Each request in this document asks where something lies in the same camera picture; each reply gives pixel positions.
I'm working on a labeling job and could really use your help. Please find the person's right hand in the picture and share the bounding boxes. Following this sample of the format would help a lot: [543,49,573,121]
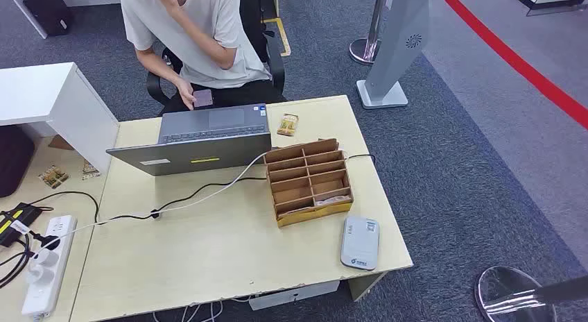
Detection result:
[176,78,198,112]

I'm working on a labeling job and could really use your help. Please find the black plug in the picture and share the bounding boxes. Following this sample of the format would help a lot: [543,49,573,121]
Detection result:
[29,232,62,251]

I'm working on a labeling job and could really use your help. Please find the black office chair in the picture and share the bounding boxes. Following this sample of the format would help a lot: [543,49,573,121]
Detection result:
[146,0,286,107]

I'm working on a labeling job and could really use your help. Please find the white power strip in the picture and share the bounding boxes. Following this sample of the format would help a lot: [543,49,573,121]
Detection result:
[20,214,78,319]

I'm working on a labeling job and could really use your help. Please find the cardboard card organizer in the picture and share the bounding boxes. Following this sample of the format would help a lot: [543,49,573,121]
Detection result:
[263,138,355,229]

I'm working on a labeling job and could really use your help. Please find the person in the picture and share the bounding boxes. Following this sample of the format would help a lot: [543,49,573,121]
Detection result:
[118,0,288,116]

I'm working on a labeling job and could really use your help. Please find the thin black cable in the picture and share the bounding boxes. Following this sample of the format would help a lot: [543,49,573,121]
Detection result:
[18,176,268,224]
[344,153,377,165]

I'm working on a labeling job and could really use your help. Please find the white cabinet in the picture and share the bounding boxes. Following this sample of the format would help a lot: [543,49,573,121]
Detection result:
[0,62,121,173]

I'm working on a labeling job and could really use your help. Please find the mauve smartphone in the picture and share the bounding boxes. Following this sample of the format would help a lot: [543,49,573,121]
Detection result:
[193,89,214,110]

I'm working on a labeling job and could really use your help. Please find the white cables under desk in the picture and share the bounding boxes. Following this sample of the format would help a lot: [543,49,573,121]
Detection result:
[151,296,254,322]

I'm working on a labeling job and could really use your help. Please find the white grey card reader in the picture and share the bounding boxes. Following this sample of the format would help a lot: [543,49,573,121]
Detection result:
[340,215,381,271]

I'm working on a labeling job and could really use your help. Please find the grey kiosk stand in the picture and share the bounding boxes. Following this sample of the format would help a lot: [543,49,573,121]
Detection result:
[356,0,431,110]

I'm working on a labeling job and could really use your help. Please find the white cable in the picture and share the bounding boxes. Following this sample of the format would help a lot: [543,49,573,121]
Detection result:
[32,151,273,259]

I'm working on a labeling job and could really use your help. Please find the black box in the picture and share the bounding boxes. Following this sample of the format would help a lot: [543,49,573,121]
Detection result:
[23,0,74,37]

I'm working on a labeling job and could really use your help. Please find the black yellow-labelled power adapter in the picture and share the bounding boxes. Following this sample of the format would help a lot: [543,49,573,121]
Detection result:
[0,202,43,248]

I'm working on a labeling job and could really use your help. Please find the round white plug adapter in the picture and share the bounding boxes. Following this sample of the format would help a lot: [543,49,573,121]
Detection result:
[26,264,55,285]
[33,248,60,267]

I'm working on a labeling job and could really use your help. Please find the grey laptop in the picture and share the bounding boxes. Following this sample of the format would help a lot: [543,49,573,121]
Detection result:
[105,103,273,178]

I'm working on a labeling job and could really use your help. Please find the black cable bundle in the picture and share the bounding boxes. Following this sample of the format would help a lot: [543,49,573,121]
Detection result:
[0,235,33,289]

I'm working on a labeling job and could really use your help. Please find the dark bag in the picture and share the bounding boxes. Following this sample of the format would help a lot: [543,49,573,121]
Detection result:
[0,126,36,199]

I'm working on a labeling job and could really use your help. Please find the brown cardboard piece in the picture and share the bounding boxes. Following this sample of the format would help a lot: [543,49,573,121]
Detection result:
[47,135,76,151]

